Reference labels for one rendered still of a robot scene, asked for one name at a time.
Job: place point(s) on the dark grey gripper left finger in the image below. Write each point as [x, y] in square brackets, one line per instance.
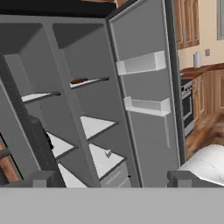
[43, 178]

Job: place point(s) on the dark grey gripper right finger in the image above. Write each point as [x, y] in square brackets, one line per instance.
[178, 178]

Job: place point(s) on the white fridge shelf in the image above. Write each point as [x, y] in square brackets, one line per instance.
[94, 125]
[106, 162]
[87, 82]
[36, 96]
[70, 178]
[61, 145]

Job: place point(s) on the wooden cupboard beside fridge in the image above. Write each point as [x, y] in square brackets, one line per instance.
[8, 166]

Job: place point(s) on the grey fridge drawer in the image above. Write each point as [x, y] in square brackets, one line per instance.
[116, 178]

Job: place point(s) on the white door shelf bin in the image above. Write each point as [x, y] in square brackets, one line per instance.
[147, 105]
[140, 63]

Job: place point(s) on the brown frozen chicken drumstick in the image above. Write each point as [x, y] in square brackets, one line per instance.
[78, 80]

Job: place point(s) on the grey fridge freezer cabinet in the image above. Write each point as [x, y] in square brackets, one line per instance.
[90, 52]

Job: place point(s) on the grey fridge door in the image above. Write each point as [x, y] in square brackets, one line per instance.
[145, 29]

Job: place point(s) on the wooden cupboard above fridge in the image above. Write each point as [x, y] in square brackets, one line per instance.
[119, 2]

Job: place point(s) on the white rounded thing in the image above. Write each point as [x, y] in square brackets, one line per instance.
[207, 163]

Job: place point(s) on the black rounded block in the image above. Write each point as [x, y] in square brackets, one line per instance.
[43, 145]

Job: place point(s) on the small pale grey food item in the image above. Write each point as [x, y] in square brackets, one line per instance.
[108, 153]

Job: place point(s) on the silver oven range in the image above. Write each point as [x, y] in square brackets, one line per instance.
[187, 108]

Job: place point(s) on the wooden base cupboards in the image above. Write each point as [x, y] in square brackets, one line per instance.
[208, 93]

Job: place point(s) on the white paper towel roll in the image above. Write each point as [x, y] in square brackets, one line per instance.
[197, 60]

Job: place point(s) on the grey framed window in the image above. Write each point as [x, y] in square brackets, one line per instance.
[220, 19]

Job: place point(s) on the grey wall socket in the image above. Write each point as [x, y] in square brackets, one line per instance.
[207, 52]

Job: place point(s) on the wooden wall cupboards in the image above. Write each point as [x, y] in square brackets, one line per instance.
[186, 23]

